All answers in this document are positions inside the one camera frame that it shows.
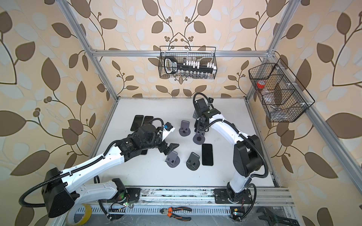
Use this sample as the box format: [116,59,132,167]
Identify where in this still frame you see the red-edged black phone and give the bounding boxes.
[141,149,148,155]

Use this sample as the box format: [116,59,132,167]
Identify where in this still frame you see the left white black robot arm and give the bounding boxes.
[18,121,179,218]

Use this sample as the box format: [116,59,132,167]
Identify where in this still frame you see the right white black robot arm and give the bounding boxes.
[192,92,269,222]

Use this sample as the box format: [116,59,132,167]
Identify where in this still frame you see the back left grey phone stand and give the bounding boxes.
[179,120,191,137]

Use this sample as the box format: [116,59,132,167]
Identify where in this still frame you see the grey phone stand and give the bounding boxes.
[179,120,191,137]
[193,130,205,145]
[186,152,200,171]
[165,151,180,168]

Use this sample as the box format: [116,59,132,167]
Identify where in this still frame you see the middle grey phone stand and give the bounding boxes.
[193,130,205,145]

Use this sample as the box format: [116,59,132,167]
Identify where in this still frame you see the front left grey phone stand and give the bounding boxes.
[165,151,180,168]

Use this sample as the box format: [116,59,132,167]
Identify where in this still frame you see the front right grey phone stand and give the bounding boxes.
[186,152,200,171]

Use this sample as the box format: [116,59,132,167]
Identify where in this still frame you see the black socket tool set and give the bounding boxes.
[163,56,217,75]

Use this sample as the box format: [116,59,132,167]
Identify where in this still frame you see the red capped bottle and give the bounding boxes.
[256,80,266,90]

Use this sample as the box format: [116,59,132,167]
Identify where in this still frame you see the yellow tape roll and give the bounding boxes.
[66,204,92,226]

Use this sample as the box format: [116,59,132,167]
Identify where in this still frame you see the black adjustable wrench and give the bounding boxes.
[257,207,300,226]

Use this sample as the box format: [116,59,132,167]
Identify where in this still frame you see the back wire basket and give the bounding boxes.
[158,45,218,80]

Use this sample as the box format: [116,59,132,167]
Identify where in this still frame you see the wire basket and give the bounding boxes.
[158,45,218,80]
[248,59,315,122]

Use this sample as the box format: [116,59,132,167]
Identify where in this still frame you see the orange handled pliers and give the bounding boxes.
[159,206,193,222]

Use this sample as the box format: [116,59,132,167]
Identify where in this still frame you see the right wire basket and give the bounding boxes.
[248,59,315,122]

